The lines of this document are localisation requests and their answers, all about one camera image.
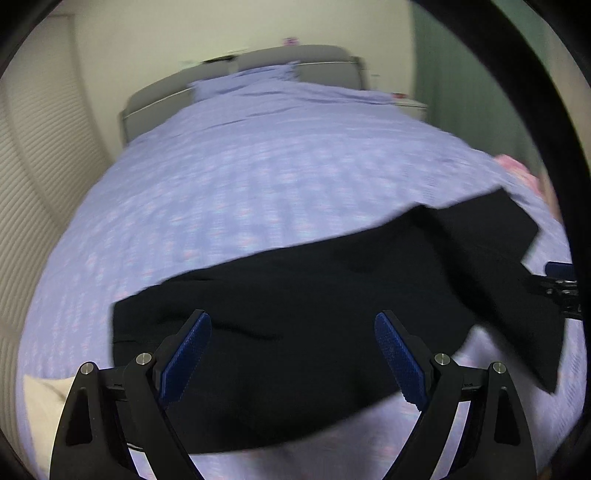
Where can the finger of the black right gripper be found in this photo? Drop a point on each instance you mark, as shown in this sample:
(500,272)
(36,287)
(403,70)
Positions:
(559,270)

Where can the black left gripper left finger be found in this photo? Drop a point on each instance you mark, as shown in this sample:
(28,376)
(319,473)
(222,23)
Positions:
(91,442)

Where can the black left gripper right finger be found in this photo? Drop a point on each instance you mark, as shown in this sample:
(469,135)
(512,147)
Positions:
(496,441)

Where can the black pants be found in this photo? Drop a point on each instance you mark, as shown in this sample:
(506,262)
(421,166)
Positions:
(293,347)

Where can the cream folded cloth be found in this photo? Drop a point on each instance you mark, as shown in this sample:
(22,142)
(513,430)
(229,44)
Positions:
(44,401)

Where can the green curtain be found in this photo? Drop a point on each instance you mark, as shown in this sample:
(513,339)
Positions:
(462,96)

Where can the white nightstand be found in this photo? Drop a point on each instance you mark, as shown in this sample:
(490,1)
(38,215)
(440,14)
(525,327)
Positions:
(411,107)

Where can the white louvered wardrobe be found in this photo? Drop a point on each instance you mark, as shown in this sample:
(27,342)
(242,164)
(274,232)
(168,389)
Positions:
(51,155)

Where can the purple floral bed sheet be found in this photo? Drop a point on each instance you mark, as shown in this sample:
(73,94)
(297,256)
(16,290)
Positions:
(268,167)

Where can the grey bed headboard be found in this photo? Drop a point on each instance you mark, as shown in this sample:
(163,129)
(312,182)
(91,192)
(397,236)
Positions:
(320,64)

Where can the purple pillow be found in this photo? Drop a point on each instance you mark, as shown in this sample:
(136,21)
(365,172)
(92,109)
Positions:
(205,89)

